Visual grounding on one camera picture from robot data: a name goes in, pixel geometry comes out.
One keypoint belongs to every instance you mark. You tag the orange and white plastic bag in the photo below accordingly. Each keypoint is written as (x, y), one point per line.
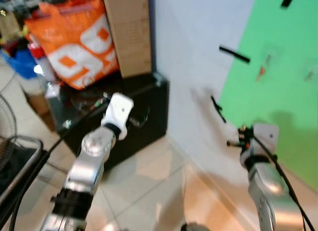
(74, 37)

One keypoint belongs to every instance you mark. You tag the black floor fan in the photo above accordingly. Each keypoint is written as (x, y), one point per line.
(7, 126)

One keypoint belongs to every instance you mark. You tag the black low cabinet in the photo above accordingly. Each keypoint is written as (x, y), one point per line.
(146, 107)

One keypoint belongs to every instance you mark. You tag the clear wall hook orange tip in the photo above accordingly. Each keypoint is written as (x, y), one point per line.
(263, 68)

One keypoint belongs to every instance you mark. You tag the black metal frame cart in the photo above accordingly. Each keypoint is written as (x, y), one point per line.
(22, 161)

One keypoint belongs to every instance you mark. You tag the tall brown cardboard box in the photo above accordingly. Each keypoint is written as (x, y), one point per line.
(128, 32)

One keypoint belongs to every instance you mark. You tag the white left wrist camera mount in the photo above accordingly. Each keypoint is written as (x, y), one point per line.
(119, 109)

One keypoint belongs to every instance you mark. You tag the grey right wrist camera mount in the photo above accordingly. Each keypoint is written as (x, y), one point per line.
(266, 136)

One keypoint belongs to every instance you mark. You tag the blue plastic container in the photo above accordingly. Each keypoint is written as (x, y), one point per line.
(22, 64)

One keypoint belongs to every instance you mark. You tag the thin black tape strip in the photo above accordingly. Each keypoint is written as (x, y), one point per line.
(218, 109)

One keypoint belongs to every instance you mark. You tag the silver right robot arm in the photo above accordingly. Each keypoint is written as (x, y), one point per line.
(271, 191)

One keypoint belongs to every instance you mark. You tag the green wall sheet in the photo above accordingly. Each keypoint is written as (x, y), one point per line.
(283, 37)

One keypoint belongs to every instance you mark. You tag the long black tape strip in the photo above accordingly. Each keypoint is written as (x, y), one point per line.
(234, 54)

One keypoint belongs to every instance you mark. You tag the clear plastic jar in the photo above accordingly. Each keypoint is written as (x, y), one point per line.
(36, 97)

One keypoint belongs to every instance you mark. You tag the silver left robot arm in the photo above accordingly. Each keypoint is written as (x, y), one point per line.
(92, 146)

